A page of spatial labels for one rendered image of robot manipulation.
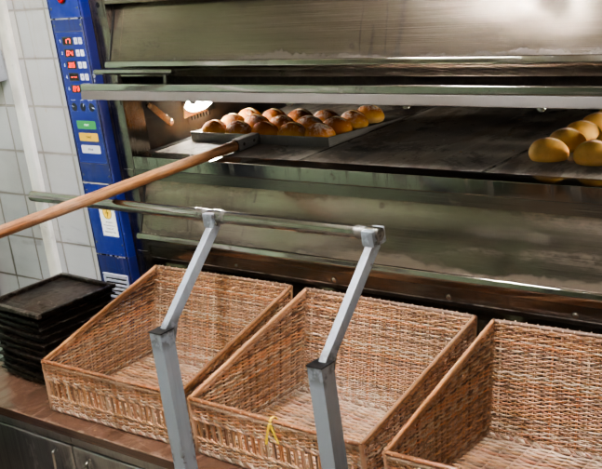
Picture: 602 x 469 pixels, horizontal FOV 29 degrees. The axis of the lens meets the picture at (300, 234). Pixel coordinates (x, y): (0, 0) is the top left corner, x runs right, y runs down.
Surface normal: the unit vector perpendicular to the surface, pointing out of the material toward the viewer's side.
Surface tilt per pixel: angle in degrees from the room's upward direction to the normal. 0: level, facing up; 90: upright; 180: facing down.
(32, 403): 0
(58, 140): 90
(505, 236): 72
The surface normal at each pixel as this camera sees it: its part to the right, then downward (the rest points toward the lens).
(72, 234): -0.65, 0.30
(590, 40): -0.65, -0.04
